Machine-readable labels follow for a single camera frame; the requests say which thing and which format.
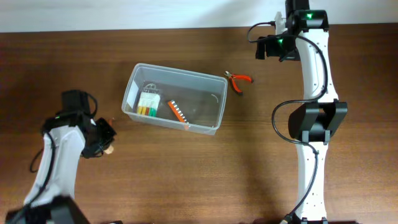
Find orange bit holder strip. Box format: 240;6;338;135
167;100;188;123

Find clear plastic storage box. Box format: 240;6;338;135
121;63;228;135

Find white wrist camera, right arm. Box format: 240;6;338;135
274;11;287;35

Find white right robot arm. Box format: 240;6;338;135
254;0;348;223

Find orange scraper with wooden handle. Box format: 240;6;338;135
104;118;114;154

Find clear case of coloured bits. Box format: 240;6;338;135
136;83;161;117

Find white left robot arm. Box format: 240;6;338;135
5;90;116;224

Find red handled pliers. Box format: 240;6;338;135
224;71;254;96

